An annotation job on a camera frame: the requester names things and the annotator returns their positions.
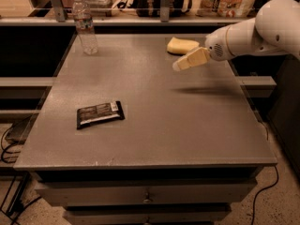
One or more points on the yellow sponge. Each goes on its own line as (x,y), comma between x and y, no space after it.
(181,46)

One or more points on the black rxbar chocolate wrapper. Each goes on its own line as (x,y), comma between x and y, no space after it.
(101,113)

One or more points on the grey drawer cabinet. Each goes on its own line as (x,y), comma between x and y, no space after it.
(188,126)

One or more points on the upper drawer with knob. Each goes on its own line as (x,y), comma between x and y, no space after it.
(118,193)

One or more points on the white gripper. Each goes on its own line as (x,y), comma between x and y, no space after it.
(216,48)

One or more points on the grey metal shelf rail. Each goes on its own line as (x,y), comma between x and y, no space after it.
(23,13)

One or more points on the printed snack bag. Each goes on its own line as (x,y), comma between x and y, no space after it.
(225,8)

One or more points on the lower drawer with knob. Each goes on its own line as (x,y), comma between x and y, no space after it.
(148,215)

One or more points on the drawer with knob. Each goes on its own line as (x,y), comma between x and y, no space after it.
(118,193)
(148,215)

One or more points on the clear plastic water bottle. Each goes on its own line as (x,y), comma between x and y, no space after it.
(84,25)

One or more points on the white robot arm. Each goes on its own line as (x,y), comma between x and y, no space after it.
(274,31)

